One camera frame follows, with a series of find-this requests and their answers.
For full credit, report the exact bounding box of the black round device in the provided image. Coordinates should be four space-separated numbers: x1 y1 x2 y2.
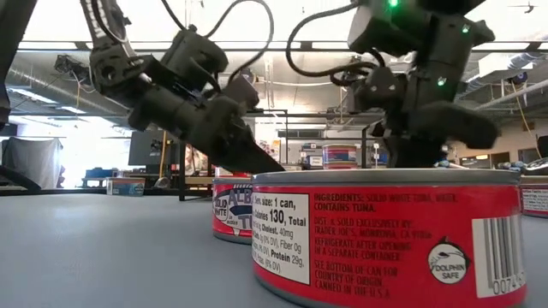
523 157 548 177

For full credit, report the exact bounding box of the black ceiling spotlight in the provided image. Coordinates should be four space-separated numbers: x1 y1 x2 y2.
508 70 530 86

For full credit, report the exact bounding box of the silver spiral air duct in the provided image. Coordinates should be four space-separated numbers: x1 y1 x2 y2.
457 50 548 113

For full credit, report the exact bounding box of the blue table mat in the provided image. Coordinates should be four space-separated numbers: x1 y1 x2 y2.
0 194 548 308

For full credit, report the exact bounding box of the yellow hanging cable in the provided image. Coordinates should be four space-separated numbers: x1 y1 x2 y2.
511 80 544 160
158 130 169 179

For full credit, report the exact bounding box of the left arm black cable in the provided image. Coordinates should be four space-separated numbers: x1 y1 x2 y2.
160 0 275 85

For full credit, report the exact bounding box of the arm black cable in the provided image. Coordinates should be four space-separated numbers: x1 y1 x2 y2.
285 2 386 86
160 0 275 85

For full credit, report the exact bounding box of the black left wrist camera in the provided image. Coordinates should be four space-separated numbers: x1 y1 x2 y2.
222 74 261 110

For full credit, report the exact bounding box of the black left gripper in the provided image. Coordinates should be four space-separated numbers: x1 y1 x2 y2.
128 27 286 175

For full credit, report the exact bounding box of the pull tab gold lid can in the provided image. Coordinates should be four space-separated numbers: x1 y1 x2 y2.
322 156 359 171

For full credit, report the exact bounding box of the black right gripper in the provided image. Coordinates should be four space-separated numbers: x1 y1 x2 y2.
357 21 500 169

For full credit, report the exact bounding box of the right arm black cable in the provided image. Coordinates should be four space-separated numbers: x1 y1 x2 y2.
285 2 386 86

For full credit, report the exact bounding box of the wooden shelf black metal frame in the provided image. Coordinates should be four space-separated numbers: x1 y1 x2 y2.
178 109 400 202

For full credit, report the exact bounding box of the black computer monitor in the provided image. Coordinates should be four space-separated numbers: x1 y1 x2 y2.
128 129 181 168

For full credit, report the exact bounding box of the floral pattern cloth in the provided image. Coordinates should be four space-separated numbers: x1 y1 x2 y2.
260 139 282 166

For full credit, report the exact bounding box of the grey draped cloth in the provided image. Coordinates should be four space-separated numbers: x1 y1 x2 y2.
1 136 65 189

